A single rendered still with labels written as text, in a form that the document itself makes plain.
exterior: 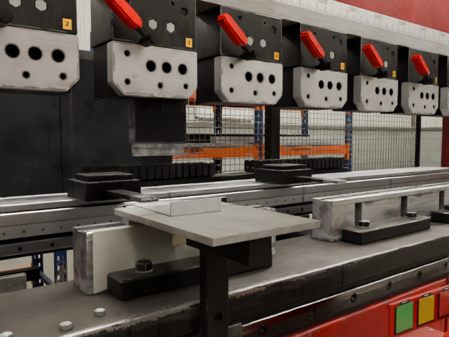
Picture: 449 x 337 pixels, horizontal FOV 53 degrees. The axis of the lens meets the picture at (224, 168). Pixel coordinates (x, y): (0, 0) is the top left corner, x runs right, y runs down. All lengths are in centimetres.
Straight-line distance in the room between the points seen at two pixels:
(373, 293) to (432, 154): 818
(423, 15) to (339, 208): 57
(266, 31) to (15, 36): 45
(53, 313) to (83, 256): 10
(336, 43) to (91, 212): 63
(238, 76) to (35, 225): 48
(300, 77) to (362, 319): 50
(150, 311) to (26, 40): 40
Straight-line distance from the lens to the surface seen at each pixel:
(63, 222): 97
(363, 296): 98
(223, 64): 81
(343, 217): 108
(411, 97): 127
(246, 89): 84
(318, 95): 97
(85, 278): 73
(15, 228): 94
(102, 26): 74
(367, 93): 111
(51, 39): 67
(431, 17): 138
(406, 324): 86
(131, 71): 71
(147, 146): 77
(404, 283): 110
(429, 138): 917
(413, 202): 134
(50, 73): 67
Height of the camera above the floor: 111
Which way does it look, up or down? 4 degrees down
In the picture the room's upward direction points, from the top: straight up
